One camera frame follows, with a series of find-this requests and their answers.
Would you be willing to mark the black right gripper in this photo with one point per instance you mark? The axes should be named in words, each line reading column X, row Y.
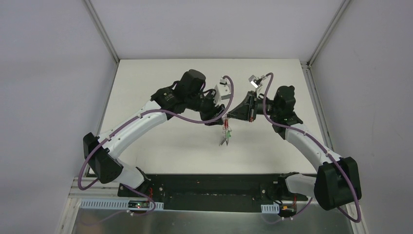
column 252, row 106

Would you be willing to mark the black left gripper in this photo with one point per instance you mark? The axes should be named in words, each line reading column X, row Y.
column 212, row 111

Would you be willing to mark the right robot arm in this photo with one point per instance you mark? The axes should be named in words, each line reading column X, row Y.
column 337, row 181

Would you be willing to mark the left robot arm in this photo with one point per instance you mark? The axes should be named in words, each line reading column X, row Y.
column 185, row 99

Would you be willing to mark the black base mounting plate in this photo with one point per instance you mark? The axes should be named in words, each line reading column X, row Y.
column 217, row 193

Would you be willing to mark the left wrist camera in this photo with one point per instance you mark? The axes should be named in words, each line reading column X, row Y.
column 222, row 92

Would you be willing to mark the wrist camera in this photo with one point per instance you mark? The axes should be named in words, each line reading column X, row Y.
column 222, row 92
column 257, row 82

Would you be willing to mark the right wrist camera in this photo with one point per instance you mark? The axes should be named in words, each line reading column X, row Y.
column 257, row 82

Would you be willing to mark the white slotted cable duct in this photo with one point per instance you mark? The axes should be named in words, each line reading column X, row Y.
column 140, row 205

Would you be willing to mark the aluminium frame rail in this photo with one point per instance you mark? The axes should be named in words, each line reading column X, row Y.
column 98, row 190

